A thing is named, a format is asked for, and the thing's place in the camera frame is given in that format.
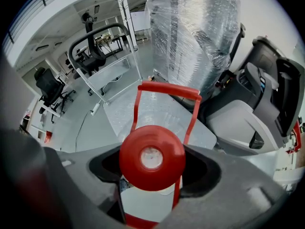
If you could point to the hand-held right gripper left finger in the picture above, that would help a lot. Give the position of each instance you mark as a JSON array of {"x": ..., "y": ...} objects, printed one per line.
[{"x": 90, "y": 187}]

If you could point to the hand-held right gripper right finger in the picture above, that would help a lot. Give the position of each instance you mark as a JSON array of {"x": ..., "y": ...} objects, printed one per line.
[{"x": 226, "y": 199}]

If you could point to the clear water jug red cap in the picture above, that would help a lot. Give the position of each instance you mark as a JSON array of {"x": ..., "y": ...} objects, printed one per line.
[{"x": 152, "y": 142}]

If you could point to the grey platform trolley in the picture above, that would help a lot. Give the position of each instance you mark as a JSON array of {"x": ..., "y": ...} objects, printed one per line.
[{"x": 162, "y": 108}]

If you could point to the small red bin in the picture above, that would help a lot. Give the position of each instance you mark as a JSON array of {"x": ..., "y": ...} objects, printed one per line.
[{"x": 48, "y": 137}]

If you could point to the white power strip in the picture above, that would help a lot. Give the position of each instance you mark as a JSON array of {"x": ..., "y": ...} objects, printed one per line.
[{"x": 95, "y": 109}]

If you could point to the grey floor scrubber machine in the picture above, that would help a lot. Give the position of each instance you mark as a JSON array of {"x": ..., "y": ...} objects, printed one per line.
[{"x": 250, "y": 118}]

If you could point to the black bin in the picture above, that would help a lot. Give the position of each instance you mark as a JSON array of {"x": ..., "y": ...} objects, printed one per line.
[{"x": 271, "y": 49}]

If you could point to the plastic-wrapped appliance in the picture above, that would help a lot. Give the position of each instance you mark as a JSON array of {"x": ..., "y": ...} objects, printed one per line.
[{"x": 190, "y": 39}]

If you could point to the black coat rack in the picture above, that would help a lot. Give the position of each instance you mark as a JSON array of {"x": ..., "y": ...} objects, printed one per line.
[{"x": 126, "y": 20}]

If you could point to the whiteboard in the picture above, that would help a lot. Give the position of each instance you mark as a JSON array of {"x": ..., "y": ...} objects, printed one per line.
[{"x": 140, "y": 20}]

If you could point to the black balcony railing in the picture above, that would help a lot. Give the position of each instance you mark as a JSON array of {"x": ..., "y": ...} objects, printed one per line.
[{"x": 26, "y": 6}]

